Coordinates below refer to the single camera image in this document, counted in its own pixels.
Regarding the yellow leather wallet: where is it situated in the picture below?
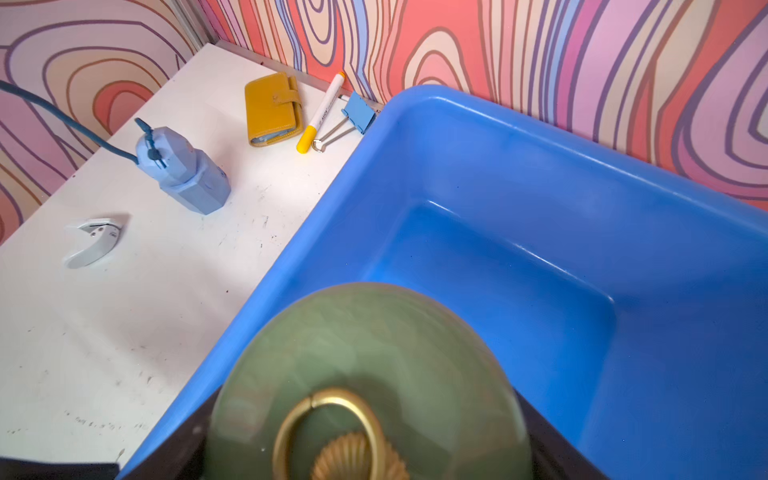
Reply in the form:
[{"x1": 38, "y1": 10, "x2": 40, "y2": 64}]
[{"x1": 244, "y1": 72, "x2": 304, "y2": 147}]

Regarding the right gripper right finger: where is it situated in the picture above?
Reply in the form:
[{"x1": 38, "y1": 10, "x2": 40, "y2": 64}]
[{"x1": 516, "y1": 392, "x2": 607, "y2": 480}]

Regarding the white plastic clip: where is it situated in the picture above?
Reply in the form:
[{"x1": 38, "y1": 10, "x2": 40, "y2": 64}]
[{"x1": 64, "y1": 217, "x2": 123, "y2": 269}]

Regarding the blue binder clip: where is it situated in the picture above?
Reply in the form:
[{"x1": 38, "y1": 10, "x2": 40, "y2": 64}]
[{"x1": 311, "y1": 93, "x2": 377, "y2": 153}]

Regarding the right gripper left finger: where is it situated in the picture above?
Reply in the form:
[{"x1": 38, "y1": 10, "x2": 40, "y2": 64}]
[{"x1": 119, "y1": 388, "x2": 221, "y2": 479}]

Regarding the white yellow marker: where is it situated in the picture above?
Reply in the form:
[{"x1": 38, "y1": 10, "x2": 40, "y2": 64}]
[{"x1": 296, "y1": 71, "x2": 346, "y2": 154}]

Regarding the blue plastic basket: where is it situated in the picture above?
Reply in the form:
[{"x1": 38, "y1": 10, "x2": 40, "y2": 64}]
[{"x1": 125, "y1": 86, "x2": 767, "y2": 479}]

